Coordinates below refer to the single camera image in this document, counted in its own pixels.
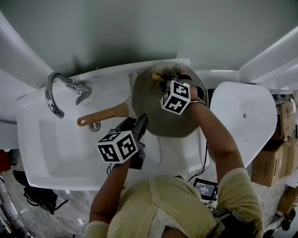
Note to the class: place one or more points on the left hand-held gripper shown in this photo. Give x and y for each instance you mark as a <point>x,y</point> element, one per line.
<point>121,148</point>

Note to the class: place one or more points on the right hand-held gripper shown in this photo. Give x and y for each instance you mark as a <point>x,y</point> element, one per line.
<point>177,97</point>

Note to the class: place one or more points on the yellow sponge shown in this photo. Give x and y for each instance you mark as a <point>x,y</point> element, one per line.
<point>157,76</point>

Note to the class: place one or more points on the person's left forearm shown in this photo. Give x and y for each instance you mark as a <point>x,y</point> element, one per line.
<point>109,193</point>

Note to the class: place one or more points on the person's right forearm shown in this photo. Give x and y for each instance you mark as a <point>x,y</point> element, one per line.
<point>218,139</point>

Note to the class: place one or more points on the chrome sink drain stopper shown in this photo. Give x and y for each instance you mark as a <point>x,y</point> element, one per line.
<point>95,126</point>

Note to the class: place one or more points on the chrome faucet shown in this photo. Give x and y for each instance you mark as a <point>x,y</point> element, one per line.
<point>79,87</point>

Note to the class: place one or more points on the white ceramic sink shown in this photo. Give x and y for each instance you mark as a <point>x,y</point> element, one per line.
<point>65,148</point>

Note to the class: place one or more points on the pale yellow knit cardigan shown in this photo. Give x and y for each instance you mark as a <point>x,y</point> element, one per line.
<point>139,202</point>

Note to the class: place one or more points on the white freestanding bathtub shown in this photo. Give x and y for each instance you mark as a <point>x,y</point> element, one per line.
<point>242,120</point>

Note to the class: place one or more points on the black device with screen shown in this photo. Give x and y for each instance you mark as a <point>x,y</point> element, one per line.
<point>205,188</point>

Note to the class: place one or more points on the white lace undershirt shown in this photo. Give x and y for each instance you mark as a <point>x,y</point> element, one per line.
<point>170,220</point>

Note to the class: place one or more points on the tan cardboard box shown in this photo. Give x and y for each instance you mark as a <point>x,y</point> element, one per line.
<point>286,120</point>

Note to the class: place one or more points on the large printed cardboard box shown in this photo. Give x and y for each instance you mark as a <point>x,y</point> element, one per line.
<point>270,165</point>

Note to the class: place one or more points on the red box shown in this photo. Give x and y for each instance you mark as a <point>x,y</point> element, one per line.
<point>4,160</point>

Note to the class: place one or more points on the small brown cardboard box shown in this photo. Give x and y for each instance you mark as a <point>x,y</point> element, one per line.
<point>288,200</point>

